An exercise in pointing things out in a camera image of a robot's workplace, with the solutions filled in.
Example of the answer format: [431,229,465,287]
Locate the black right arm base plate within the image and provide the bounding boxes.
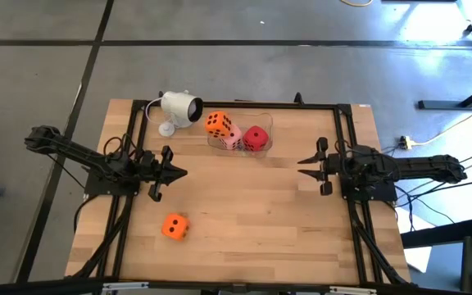
[340,168,398,202]

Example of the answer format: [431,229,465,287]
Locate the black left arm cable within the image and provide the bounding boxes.
[102,134,138,165]

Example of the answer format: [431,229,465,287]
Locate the large pink foam die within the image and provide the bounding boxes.
[218,124,244,151]

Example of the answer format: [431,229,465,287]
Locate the yellow floor cable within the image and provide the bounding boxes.
[410,98,472,148]

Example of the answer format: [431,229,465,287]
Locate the large orange foam die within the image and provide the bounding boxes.
[161,212,191,242]
[204,111,234,138]

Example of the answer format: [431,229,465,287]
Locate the black frame bar with brackets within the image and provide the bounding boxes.
[0,277,472,295]

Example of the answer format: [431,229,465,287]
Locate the black floor beam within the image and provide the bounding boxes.
[399,216,472,249]

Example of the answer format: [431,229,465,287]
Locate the white projector cable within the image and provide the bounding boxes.
[144,97,167,126]

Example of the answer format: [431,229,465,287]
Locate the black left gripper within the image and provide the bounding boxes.
[135,145,189,202]

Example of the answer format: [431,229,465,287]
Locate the power plug adapter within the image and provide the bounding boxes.
[397,134,415,151]

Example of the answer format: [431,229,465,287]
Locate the large red foam die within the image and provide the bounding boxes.
[242,125,270,152]

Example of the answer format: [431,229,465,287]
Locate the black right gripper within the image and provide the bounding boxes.
[296,137,358,197]

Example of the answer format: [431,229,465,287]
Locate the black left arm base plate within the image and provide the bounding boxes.
[84,167,141,197]

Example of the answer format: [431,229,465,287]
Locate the black desk leg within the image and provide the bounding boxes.
[417,76,472,111]

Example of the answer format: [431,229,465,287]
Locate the black aluminium table frame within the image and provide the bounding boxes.
[71,93,415,288]

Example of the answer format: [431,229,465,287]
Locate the white security camera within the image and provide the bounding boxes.
[157,90,204,138]

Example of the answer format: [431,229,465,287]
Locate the clear plastic bin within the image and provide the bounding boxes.
[206,111,275,160]

